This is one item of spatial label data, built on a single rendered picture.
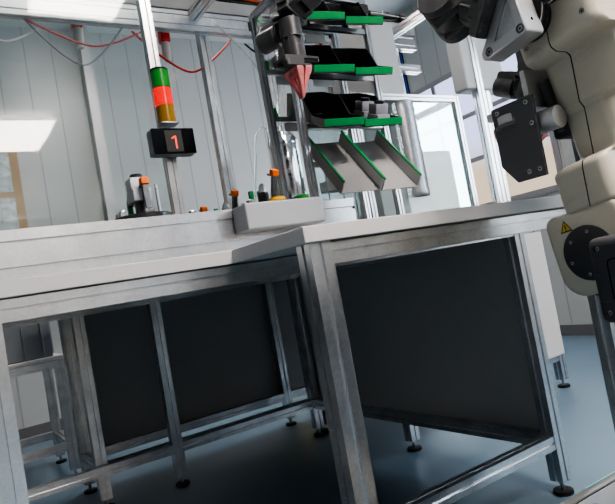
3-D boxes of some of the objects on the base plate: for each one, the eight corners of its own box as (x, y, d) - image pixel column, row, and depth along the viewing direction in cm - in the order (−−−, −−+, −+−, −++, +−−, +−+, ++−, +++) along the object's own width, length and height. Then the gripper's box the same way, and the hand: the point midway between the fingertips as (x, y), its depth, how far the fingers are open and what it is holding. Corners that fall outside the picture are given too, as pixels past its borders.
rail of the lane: (360, 234, 154) (353, 194, 154) (-24, 287, 105) (-33, 228, 106) (348, 238, 158) (341, 198, 159) (-25, 290, 110) (-34, 233, 111)
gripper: (281, 31, 143) (292, 93, 142) (315, 34, 148) (326, 94, 148) (268, 43, 148) (278, 102, 148) (301, 46, 154) (311, 103, 153)
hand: (301, 95), depth 148 cm, fingers closed
